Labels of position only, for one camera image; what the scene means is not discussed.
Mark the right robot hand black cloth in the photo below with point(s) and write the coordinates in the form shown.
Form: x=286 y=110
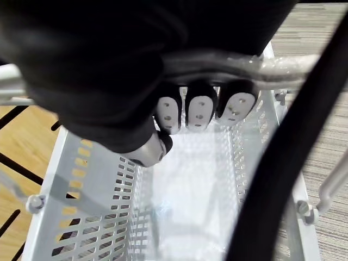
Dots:
x=95 y=68

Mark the white perforated metal basket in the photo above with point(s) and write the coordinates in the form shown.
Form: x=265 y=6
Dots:
x=108 y=190

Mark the wooden slotted shelf board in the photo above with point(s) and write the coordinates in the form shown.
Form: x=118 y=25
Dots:
x=21 y=141

